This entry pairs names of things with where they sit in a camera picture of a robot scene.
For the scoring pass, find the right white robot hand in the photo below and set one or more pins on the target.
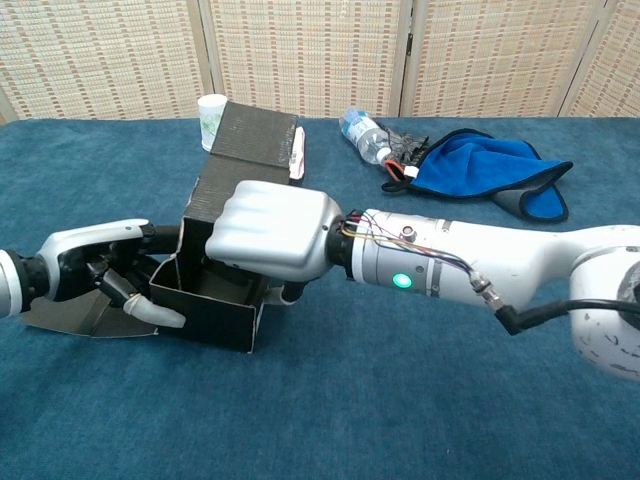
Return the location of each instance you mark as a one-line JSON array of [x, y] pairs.
[[275, 230]]

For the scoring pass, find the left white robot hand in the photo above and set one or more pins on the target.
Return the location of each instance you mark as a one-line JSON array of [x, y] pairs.
[[85, 237]]

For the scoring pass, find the black cardboard box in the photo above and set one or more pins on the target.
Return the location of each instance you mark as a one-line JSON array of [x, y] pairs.
[[215, 320]]

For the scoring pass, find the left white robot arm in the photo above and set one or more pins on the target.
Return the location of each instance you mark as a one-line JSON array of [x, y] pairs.
[[12, 285]]

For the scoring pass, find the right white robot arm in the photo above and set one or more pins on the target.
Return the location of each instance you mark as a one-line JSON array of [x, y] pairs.
[[500, 255]]

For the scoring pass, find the blue carpeted table surface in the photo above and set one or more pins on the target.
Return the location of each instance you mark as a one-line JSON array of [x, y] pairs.
[[300, 410]]

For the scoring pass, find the white tissue packet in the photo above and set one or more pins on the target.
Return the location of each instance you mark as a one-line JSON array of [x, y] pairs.
[[299, 160]]

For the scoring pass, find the white paper cup green print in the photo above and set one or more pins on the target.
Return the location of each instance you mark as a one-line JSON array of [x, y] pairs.
[[209, 120]]

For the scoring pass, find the clear plastic water bottle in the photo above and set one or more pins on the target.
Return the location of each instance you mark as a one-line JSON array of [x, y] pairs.
[[367, 135]]

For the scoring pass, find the grey knit work gloves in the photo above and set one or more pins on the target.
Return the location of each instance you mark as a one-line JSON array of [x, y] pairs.
[[405, 145]]

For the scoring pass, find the beige woven folding screen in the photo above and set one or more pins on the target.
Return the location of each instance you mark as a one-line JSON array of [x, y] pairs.
[[300, 50]]

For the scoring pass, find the blue microfibre cloth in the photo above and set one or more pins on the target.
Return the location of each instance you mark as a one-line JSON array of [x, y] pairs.
[[475, 165]]

